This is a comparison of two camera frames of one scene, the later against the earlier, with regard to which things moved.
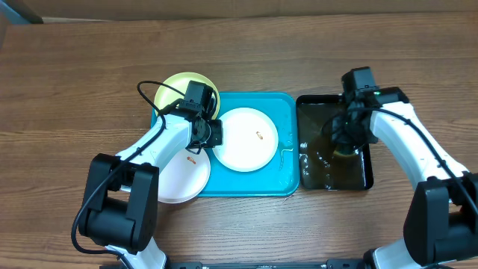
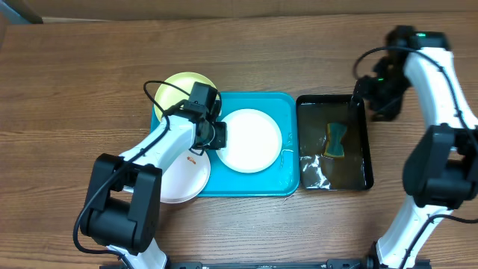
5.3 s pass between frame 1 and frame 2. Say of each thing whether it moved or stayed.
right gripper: moved
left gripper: stayed
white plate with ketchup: stayed
